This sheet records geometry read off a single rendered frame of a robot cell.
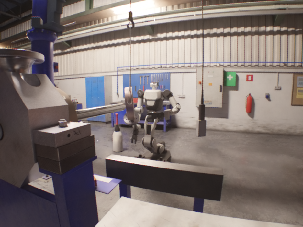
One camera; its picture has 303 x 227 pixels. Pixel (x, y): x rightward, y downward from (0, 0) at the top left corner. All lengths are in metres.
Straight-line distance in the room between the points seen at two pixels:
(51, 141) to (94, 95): 6.03
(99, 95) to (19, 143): 5.79
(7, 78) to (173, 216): 0.76
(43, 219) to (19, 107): 0.49
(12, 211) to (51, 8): 2.58
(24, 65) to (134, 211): 0.74
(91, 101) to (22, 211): 5.92
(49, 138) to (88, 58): 7.08
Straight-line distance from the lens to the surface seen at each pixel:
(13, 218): 1.17
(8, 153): 0.87
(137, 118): 2.15
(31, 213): 0.98
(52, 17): 2.94
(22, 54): 0.82
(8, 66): 0.88
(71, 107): 0.91
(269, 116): 5.89
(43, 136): 0.65
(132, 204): 0.62
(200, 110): 1.27
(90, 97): 6.74
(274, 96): 5.88
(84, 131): 0.70
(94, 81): 6.61
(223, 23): 6.04
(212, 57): 5.76
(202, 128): 1.30
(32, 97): 0.74
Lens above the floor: 1.24
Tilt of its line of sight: 8 degrees down
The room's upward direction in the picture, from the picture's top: straight up
